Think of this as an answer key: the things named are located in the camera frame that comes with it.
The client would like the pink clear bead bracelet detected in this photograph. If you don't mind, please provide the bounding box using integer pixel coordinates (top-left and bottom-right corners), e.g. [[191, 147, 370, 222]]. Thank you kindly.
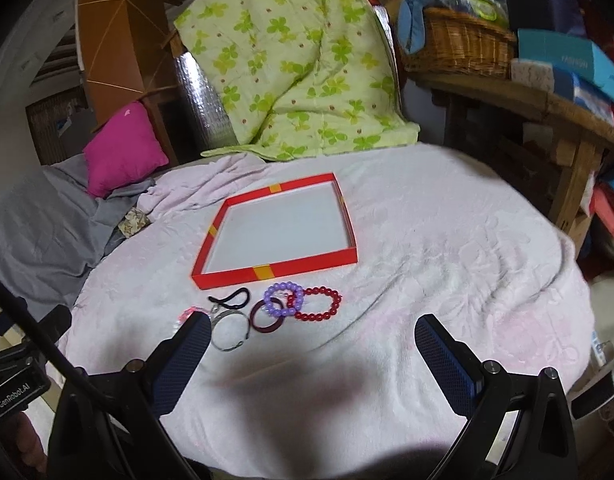
[[175, 304, 214, 331]]

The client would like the thin silver bangle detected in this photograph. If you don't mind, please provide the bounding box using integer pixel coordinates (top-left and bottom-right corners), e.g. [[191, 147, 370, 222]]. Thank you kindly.
[[211, 310, 251, 352]]

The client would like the black elastic hair tie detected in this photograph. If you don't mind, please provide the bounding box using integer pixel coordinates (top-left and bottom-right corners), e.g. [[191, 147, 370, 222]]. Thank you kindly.
[[207, 286, 252, 308]]

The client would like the dark maroon bangle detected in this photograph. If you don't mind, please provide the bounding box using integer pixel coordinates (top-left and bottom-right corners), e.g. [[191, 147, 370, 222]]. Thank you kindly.
[[249, 299, 284, 334]]

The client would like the red bead bracelet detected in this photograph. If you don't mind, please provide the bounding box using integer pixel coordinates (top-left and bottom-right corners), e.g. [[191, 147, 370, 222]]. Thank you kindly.
[[286, 285, 343, 323]]

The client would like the purple bead bracelet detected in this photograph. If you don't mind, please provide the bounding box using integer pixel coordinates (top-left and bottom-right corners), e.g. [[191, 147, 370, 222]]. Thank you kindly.
[[262, 280, 306, 319]]

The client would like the grey bed sheet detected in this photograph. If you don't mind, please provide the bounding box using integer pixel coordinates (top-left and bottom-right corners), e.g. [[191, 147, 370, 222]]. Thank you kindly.
[[0, 155, 154, 320]]

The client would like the small patterned fabric pouch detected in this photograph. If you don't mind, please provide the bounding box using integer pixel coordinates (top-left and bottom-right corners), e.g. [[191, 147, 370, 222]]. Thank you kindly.
[[117, 207, 150, 238]]

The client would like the red shallow box tray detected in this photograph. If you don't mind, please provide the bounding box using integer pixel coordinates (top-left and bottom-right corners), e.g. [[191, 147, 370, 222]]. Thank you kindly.
[[191, 172, 358, 290]]

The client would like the magenta pillow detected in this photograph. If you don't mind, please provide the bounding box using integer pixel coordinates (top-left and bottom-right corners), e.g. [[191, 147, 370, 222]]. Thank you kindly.
[[83, 101, 169, 198]]

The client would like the silver foil insulation mat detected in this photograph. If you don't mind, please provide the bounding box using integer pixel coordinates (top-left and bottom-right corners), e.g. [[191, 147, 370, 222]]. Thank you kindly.
[[173, 51, 237, 151]]

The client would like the wooden side table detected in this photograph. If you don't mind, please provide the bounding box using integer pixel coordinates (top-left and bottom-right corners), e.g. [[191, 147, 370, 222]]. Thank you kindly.
[[410, 73, 614, 250]]

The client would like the brown wooden headboard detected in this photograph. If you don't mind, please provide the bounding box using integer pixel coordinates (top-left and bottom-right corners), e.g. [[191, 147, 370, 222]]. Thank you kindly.
[[76, 0, 178, 166]]

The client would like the white patterned box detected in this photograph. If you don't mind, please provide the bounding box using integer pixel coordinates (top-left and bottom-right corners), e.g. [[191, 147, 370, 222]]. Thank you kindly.
[[510, 58, 555, 93]]

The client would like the wicker basket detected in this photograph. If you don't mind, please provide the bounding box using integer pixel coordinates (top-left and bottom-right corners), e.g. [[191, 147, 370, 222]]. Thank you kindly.
[[397, 8, 516, 79]]

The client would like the blue cardboard box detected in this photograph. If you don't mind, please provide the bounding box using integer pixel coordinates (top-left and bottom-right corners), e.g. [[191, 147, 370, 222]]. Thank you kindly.
[[517, 28, 614, 103]]

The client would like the green floral quilt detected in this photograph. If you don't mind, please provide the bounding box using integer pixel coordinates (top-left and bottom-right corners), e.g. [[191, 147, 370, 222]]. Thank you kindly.
[[175, 0, 420, 162]]

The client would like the blue cloth in basket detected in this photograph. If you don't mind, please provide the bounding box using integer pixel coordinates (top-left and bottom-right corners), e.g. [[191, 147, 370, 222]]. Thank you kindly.
[[397, 0, 427, 55]]

